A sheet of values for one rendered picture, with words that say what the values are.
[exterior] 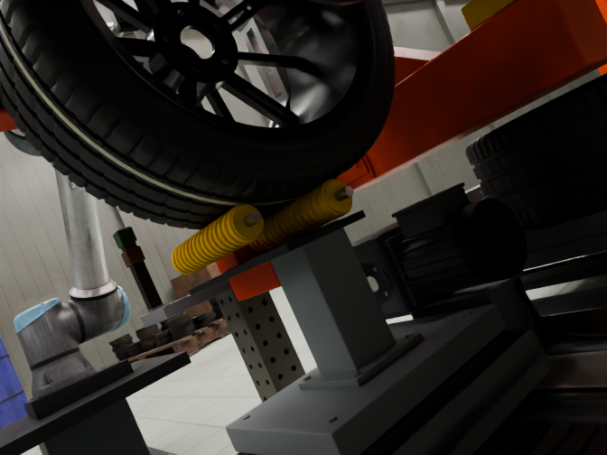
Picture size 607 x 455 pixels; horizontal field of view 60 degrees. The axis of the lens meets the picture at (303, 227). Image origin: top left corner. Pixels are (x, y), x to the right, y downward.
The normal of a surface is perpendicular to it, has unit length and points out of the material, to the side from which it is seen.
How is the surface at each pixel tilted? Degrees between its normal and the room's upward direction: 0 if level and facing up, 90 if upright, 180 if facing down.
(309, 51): 75
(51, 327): 89
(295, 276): 90
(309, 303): 90
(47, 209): 90
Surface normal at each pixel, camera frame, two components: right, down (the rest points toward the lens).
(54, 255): 0.52, -0.26
